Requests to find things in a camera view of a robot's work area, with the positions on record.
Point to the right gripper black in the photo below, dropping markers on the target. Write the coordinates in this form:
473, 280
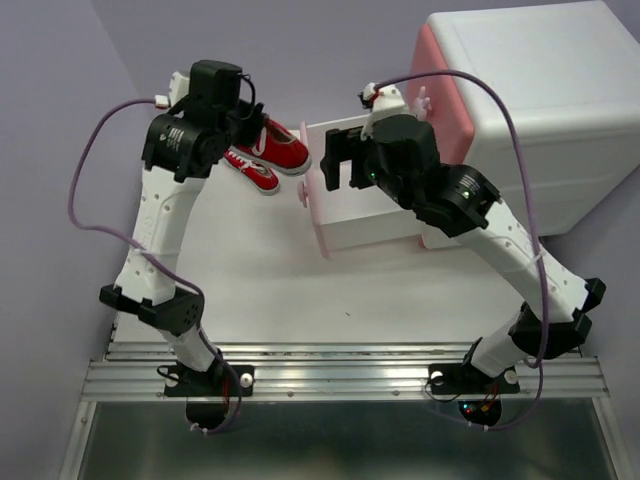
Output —
339, 147

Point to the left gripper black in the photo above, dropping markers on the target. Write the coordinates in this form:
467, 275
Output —
255, 120

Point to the drawer pink front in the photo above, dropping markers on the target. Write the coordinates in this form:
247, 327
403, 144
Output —
439, 96
348, 218

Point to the red sneaker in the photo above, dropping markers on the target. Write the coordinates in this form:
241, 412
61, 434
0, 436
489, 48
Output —
261, 177
277, 148

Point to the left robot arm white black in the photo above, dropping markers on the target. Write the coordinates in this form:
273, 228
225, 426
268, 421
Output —
178, 157

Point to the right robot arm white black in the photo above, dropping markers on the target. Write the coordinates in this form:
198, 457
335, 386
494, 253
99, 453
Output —
553, 318

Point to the white shoe cabinet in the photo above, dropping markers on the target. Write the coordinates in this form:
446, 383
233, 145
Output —
553, 93

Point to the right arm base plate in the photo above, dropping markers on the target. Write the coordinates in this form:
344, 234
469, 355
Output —
476, 395

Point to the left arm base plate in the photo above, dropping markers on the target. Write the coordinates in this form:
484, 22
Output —
213, 398

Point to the aluminium mounting rail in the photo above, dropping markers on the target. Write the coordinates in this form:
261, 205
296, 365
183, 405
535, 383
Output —
283, 371

